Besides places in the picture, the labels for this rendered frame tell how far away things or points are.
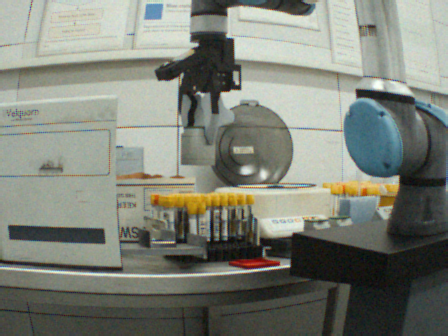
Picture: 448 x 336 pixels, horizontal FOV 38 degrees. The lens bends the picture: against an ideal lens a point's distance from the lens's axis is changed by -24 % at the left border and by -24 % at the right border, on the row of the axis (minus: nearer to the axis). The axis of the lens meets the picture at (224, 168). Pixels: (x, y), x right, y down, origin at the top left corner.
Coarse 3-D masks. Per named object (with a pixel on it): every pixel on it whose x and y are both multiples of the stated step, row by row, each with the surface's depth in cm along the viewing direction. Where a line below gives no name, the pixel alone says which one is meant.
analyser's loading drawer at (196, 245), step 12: (144, 240) 136; (156, 240) 140; (168, 240) 138; (192, 240) 142; (204, 240) 138; (132, 252) 132; (144, 252) 133; (156, 252) 134; (168, 252) 135; (180, 252) 137; (192, 252) 138; (204, 252) 138
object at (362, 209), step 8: (344, 200) 166; (352, 200) 165; (360, 200) 167; (368, 200) 168; (376, 200) 170; (344, 208) 166; (352, 208) 165; (360, 208) 167; (368, 208) 168; (352, 216) 165; (360, 216) 167; (368, 216) 169
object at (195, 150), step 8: (184, 136) 145; (192, 136) 143; (200, 136) 143; (184, 144) 145; (192, 144) 143; (200, 144) 143; (208, 144) 144; (184, 152) 145; (192, 152) 143; (200, 152) 143; (208, 152) 144; (184, 160) 145; (192, 160) 143; (200, 160) 143; (208, 160) 144
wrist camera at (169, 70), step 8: (192, 48) 146; (200, 48) 143; (208, 48) 144; (184, 56) 142; (192, 56) 141; (200, 56) 142; (208, 56) 144; (168, 64) 139; (176, 64) 139; (184, 64) 140; (192, 64) 141; (160, 72) 139; (168, 72) 138; (176, 72) 139; (160, 80) 141; (168, 80) 140
